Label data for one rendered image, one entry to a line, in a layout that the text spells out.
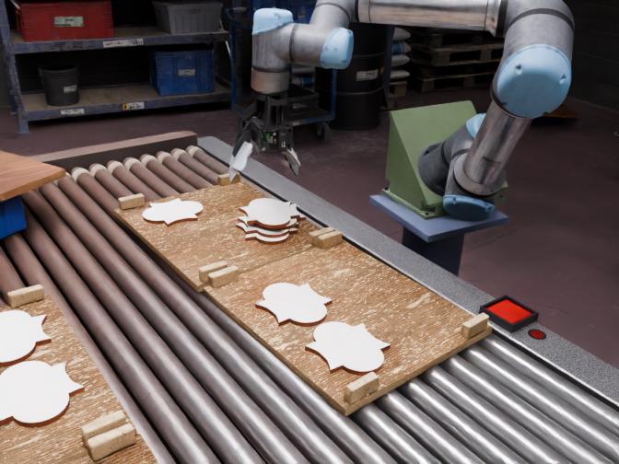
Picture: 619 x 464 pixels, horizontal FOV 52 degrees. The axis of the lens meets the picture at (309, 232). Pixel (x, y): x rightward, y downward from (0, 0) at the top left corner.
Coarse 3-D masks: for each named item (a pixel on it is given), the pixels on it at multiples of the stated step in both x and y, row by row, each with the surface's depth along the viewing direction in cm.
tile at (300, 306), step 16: (272, 288) 119; (288, 288) 119; (304, 288) 119; (256, 304) 114; (272, 304) 114; (288, 304) 114; (304, 304) 115; (320, 304) 115; (288, 320) 111; (304, 320) 110; (320, 320) 111
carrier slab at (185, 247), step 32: (192, 192) 160; (224, 192) 160; (256, 192) 161; (128, 224) 144; (160, 224) 143; (192, 224) 144; (224, 224) 144; (160, 256) 132; (192, 256) 131; (224, 256) 131; (256, 256) 132; (288, 256) 133
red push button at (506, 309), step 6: (504, 300) 121; (492, 306) 119; (498, 306) 119; (504, 306) 119; (510, 306) 119; (516, 306) 119; (498, 312) 117; (504, 312) 117; (510, 312) 117; (516, 312) 117; (522, 312) 118; (528, 312) 118; (504, 318) 116; (510, 318) 116; (516, 318) 116; (522, 318) 116
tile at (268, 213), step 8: (256, 200) 147; (264, 200) 148; (272, 200) 148; (240, 208) 143; (248, 208) 143; (256, 208) 143; (264, 208) 144; (272, 208) 144; (280, 208) 144; (288, 208) 144; (248, 216) 141; (256, 216) 140; (264, 216) 140; (272, 216) 140; (280, 216) 140; (288, 216) 140; (296, 216) 141; (248, 224) 138; (264, 224) 137; (272, 224) 137; (280, 224) 137; (288, 224) 139
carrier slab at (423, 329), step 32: (320, 256) 133; (352, 256) 133; (224, 288) 120; (256, 288) 120; (320, 288) 121; (352, 288) 122; (384, 288) 122; (416, 288) 122; (256, 320) 111; (352, 320) 112; (384, 320) 112; (416, 320) 113; (448, 320) 113; (288, 352) 104; (384, 352) 104; (416, 352) 105; (448, 352) 105; (320, 384) 97; (384, 384) 97
